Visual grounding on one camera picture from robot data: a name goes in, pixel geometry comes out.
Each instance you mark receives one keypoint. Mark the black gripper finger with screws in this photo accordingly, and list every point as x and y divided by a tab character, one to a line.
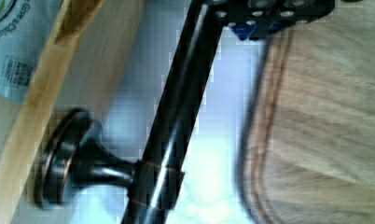
259	19

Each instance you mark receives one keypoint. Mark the wooden drawer with black handle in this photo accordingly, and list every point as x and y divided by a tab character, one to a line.
60	150

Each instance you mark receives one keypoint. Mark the bagged snack in drawer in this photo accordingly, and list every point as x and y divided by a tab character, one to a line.
25	26

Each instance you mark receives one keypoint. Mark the dark wooden cutting board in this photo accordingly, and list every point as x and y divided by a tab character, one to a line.
310	153

